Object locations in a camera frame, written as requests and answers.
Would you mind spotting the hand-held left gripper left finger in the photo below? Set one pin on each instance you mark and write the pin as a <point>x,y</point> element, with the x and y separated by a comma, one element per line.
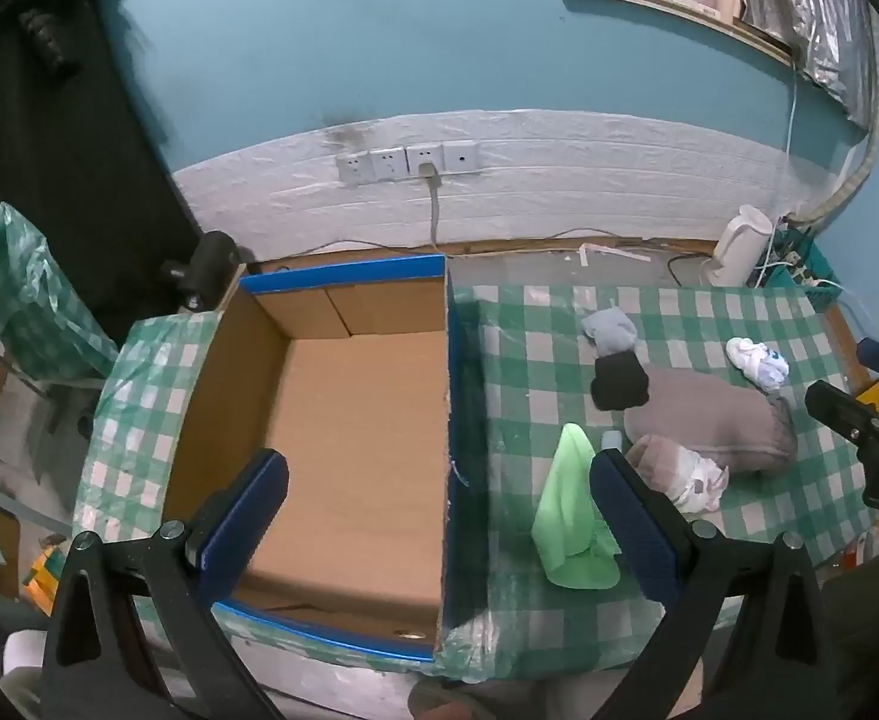
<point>248,517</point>

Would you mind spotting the white blue-striped plastic bag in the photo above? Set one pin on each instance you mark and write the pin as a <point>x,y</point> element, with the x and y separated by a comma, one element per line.
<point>754,360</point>

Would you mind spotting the small pale blue object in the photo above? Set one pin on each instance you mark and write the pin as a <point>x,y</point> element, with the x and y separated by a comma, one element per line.
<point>611,439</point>

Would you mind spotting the dark hanging cloth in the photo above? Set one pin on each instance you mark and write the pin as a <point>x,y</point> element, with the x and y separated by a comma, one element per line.
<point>49,127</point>

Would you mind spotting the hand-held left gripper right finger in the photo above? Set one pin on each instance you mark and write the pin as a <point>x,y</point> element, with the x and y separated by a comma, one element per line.
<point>634,532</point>

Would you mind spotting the green checkered plastic cover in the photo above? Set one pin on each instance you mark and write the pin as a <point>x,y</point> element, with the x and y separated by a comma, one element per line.
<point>27,292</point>

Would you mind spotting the translucent plastic bag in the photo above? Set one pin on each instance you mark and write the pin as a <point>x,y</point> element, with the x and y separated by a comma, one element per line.
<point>679,472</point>

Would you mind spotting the white wall outlet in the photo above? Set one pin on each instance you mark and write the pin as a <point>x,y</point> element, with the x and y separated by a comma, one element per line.
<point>354,169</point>
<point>460,156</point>
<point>388,163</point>
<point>418,155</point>

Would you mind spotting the white tape strip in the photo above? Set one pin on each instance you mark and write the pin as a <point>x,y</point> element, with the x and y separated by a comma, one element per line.
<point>612,250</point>

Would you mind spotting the silver foil sheet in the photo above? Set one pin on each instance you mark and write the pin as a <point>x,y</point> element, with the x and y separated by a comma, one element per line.
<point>822,15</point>

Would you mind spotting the green checkered tablecloth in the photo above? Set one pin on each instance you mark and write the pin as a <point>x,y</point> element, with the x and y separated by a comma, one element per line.
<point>529,360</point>

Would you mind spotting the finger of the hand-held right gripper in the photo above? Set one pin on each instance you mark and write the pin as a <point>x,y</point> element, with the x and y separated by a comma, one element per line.
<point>844,409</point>

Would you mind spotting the green cloth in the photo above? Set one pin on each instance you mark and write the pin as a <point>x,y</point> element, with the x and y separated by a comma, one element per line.
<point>570,525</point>

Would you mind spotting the black sock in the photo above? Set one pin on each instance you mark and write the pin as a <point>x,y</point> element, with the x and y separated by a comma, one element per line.
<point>619,382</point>

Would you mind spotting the blue plastic basket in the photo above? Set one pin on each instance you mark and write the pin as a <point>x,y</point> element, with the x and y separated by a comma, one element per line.
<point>814,292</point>

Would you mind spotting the black cylindrical device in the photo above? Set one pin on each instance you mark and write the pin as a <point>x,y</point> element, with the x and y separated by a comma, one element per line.
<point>210,262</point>

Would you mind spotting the blue-edged cardboard box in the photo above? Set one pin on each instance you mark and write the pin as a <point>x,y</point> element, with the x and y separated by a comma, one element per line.
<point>357,427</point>

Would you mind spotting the white electric kettle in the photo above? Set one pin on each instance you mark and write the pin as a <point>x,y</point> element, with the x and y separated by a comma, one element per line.
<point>739,247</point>

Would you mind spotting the white round object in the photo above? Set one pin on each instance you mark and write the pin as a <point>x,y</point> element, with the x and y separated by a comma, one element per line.
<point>27,664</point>

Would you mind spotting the wooden wall shelf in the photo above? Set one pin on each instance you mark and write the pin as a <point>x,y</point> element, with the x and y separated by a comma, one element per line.
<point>672,7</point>

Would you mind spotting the yellow printed packet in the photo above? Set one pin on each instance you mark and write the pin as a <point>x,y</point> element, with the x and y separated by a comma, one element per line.
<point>45,577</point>

